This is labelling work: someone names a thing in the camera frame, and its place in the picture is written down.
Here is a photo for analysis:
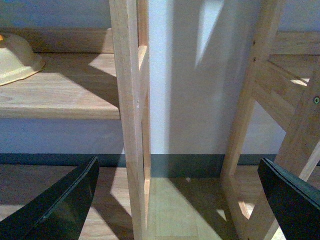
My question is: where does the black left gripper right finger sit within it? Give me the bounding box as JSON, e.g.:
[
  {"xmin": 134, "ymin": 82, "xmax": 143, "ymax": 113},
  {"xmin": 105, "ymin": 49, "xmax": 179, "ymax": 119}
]
[{"xmin": 257, "ymin": 158, "xmax": 320, "ymax": 240}]

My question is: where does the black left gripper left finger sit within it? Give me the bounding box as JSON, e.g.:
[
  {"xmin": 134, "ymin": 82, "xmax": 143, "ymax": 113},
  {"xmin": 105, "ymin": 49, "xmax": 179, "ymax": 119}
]
[{"xmin": 0, "ymin": 157, "xmax": 100, "ymax": 240}]

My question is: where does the wooden ladder shelf unit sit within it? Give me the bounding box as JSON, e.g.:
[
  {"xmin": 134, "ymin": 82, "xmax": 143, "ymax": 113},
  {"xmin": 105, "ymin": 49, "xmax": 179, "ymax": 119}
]
[{"xmin": 0, "ymin": 0, "xmax": 151, "ymax": 240}]

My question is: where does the wooden leaning shelf frame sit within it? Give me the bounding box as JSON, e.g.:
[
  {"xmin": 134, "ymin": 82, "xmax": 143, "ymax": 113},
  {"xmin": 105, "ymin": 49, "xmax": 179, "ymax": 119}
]
[{"xmin": 220, "ymin": 0, "xmax": 320, "ymax": 240}]

